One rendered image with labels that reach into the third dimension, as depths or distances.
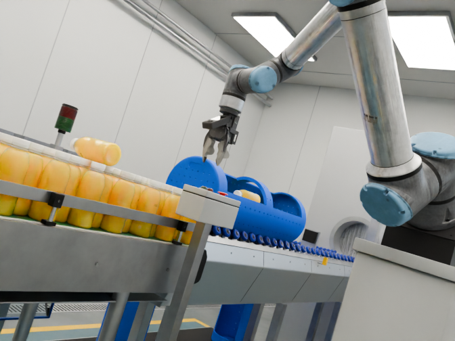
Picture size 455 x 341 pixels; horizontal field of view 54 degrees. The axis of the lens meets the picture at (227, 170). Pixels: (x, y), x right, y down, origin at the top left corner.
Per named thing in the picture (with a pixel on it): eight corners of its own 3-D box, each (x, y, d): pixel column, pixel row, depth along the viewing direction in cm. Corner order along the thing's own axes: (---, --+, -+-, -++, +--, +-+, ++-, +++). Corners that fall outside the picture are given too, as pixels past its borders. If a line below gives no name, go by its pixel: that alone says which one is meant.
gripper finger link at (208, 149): (210, 165, 171) (223, 144, 170) (202, 162, 166) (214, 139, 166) (205, 162, 173) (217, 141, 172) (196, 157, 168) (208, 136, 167)
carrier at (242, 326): (221, 333, 334) (204, 339, 308) (256, 220, 340) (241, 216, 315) (255, 350, 321) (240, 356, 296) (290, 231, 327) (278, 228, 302)
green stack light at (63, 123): (74, 134, 174) (78, 122, 175) (59, 128, 169) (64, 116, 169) (64, 131, 178) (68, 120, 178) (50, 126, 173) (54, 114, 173)
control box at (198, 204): (232, 229, 154) (241, 201, 155) (198, 221, 138) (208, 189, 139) (210, 222, 160) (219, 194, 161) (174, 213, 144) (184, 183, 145)
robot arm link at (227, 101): (236, 96, 162) (215, 93, 168) (232, 109, 162) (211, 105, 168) (248, 104, 170) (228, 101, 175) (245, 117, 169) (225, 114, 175)
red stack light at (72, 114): (78, 122, 175) (81, 112, 175) (64, 116, 169) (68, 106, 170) (68, 119, 178) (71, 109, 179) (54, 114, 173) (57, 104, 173)
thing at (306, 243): (313, 256, 289) (320, 232, 290) (311, 255, 286) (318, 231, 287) (300, 251, 295) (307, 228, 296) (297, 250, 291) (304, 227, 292)
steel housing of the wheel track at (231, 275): (353, 305, 344) (365, 262, 347) (171, 314, 169) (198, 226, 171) (318, 291, 361) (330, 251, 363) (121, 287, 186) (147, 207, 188)
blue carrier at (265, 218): (298, 250, 246) (312, 199, 249) (206, 231, 175) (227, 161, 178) (255, 237, 263) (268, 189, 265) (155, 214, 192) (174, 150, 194)
